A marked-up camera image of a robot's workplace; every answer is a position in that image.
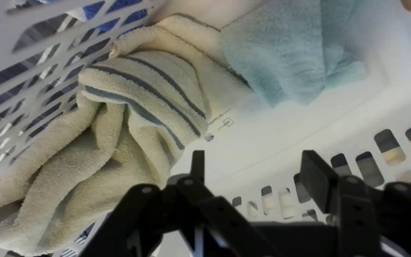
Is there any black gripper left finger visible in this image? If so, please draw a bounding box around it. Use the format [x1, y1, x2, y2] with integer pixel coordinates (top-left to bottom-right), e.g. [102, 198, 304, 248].
[78, 149, 264, 257]

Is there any white plastic laundry basket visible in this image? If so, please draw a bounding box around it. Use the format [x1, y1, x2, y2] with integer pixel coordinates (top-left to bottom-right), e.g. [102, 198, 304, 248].
[0, 0, 411, 257]

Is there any beige striped towel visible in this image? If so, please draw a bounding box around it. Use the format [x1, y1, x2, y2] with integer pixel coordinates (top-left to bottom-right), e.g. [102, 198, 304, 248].
[0, 13, 259, 257]

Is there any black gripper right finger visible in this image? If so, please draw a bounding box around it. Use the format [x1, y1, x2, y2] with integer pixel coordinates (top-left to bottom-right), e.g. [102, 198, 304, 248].
[292, 149, 411, 257]

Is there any light blue cloth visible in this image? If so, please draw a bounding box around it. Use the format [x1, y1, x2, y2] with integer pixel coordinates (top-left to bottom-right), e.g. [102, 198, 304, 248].
[218, 0, 371, 109]

